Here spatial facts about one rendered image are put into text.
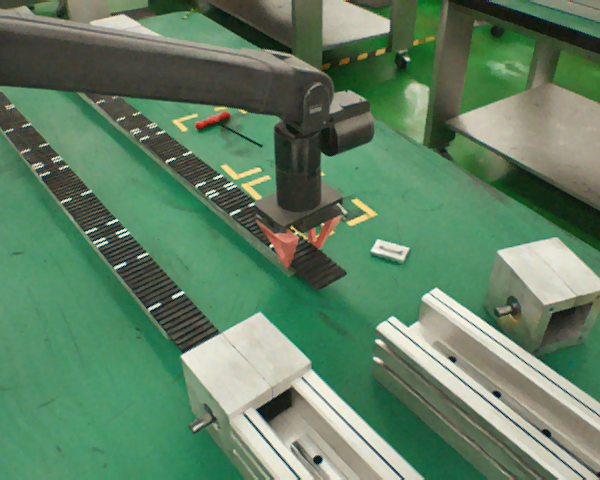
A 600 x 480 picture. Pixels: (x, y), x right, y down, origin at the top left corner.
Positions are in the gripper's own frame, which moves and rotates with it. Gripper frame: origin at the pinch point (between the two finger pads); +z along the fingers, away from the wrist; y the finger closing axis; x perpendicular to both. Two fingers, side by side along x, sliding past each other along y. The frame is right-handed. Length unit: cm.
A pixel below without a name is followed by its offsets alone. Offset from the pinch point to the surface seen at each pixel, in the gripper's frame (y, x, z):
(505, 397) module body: 0.3, -33.8, -2.4
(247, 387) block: -20.9, -18.5, -6.5
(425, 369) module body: -5.1, -27.2, -5.0
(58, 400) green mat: -35.5, -0.2, 2.8
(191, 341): -20.1, -4.9, -0.5
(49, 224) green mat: -24.3, 33.7, 2.9
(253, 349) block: -17.8, -15.0, -6.5
